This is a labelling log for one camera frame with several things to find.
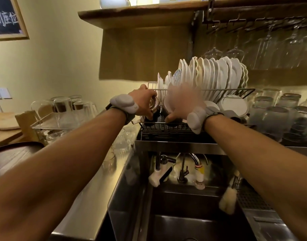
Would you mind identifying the white wall switch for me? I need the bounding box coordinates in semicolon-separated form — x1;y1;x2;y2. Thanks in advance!
0;87;13;100

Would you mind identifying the stainless steel sink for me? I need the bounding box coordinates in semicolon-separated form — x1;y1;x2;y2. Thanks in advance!
108;140;307;241

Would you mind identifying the cluster of upturned frosted glasses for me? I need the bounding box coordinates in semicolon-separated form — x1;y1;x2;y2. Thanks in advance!
248;88;307;146

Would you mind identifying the cream bristle cleaning brush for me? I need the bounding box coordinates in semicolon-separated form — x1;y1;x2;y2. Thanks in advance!
218;170;242;215

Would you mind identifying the slim black tap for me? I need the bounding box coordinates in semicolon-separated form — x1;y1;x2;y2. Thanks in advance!
177;153;189;184

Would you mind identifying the dark round tray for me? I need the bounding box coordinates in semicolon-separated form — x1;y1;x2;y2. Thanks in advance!
0;142;45;181

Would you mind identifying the wood framed chalkboard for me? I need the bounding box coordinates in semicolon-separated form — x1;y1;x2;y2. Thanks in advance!
0;0;30;42

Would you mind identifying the clear glass cup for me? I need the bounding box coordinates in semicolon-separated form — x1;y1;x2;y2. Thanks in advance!
148;96;162;118

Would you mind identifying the person's left hand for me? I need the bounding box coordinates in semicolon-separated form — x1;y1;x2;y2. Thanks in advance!
129;84;158;121

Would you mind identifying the perforated metal drain grille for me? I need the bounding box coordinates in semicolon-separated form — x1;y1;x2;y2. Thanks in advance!
236;183;275;212

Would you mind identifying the person's right forearm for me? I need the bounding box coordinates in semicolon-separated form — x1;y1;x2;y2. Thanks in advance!
203;114;307;241

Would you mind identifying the wooden block stand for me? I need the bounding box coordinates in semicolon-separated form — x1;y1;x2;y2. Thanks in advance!
15;110;41;142

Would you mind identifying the row of hanging wine glasses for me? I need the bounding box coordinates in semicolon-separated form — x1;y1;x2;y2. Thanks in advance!
203;22;307;71

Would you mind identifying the cluster of small clear cups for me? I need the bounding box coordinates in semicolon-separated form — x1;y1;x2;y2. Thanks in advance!
103;125;134;164

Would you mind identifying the cluster of clear glass mugs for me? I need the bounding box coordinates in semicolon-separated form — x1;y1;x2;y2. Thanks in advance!
31;95;99;129

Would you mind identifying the wooden wall shelf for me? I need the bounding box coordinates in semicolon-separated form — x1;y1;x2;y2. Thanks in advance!
78;0;307;29

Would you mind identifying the blue patterned plate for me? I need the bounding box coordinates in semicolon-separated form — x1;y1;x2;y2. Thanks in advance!
172;69;182;86

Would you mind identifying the grey right wrist tracker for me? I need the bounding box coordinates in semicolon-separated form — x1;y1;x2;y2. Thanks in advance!
186;100;224;135

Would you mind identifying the white spray head faucet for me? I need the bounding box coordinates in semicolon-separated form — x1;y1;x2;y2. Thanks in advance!
148;153;176;188

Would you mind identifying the person's left forearm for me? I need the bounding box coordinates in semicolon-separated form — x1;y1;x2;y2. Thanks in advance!
0;108;127;241

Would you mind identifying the pale wooden board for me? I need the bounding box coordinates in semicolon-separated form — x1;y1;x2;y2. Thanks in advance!
0;112;22;131

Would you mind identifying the metal wire glass tray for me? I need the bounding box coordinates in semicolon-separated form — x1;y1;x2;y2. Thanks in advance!
30;111;102;131

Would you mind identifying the grey wrist tracker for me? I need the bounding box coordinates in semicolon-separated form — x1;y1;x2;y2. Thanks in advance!
186;100;224;135
106;94;140;125

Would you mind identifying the row of white plates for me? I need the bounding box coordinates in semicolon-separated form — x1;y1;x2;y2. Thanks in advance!
157;56;249;103

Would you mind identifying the grey left wrist tracker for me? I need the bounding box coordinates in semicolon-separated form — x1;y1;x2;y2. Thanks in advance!
106;94;140;125

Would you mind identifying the white bowl with metal rim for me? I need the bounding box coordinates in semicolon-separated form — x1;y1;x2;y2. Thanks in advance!
99;0;131;9

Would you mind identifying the black wire dish rack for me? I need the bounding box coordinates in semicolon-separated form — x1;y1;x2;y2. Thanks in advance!
138;81;256;135

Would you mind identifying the chrome faucet with white filter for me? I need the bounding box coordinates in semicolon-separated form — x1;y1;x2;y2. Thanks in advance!
189;153;207;190

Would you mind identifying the metal stemware hanging rack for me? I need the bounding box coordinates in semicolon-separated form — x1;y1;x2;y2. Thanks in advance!
202;0;307;33

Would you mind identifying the person's right hand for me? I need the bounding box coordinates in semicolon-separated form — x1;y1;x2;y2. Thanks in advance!
164;82;207;124

